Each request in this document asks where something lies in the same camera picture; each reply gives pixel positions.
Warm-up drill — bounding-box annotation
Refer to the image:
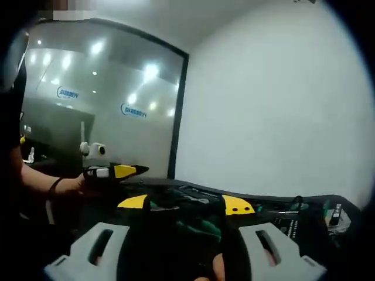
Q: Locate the green handle screwdriver tool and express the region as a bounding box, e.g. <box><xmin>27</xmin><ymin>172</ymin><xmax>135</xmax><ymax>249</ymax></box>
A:
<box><xmin>274</xmin><ymin>195</ymin><xmax>309</xmax><ymax>214</ymax></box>

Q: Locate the row of dark bits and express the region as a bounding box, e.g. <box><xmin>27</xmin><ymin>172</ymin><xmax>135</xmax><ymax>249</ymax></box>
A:
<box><xmin>175</xmin><ymin>184</ymin><xmax>223</xmax><ymax>200</ymax></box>

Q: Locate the person's right hand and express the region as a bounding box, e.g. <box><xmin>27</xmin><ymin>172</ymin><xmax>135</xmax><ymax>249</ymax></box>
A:
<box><xmin>211</xmin><ymin>252</ymin><xmax>226</xmax><ymax>281</ymax></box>

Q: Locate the black toolbox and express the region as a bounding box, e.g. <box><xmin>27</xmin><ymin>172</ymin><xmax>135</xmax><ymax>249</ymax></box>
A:
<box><xmin>121</xmin><ymin>177</ymin><xmax>329</xmax><ymax>246</ymax></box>

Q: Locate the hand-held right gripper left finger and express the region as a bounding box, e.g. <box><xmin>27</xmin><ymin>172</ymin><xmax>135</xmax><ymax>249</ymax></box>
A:
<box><xmin>43</xmin><ymin>194</ymin><xmax>153</xmax><ymax>281</ymax></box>

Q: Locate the person's black shirt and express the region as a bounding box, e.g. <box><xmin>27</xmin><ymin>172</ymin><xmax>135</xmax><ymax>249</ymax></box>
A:
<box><xmin>0</xmin><ymin>29</ymin><xmax>29</xmax><ymax>223</ymax></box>

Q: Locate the person's left hand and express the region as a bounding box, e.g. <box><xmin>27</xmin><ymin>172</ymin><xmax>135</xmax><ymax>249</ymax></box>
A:
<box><xmin>63</xmin><ymin>172</ymin><xmax>89</xmax><ymax>203</ymax></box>

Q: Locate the black framed glass partition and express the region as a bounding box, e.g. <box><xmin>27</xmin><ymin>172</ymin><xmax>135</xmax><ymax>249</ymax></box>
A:
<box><xmin>21</xmin><ymin>16</ymin><xmax>189</xmax><ymax>180</ymax></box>

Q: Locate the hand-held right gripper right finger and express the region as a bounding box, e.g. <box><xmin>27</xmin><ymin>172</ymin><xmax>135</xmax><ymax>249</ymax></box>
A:
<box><xmin>219</xmin><ymin>194</ymin><xmax>328</xmax><ymax>281</ymax></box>

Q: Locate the black wristband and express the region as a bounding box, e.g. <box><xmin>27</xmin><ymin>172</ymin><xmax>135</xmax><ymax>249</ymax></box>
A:
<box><xmin>47</xmin><ymin>176</ymin><xmax>63</xmax><ymax>196</ymax></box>

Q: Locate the small clear packaged box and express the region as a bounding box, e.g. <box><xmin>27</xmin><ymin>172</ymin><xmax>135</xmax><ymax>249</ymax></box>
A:
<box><xmin>327</xmin><ymin>201</ymin><xmax>352</xmax><ymax>232</ymax></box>

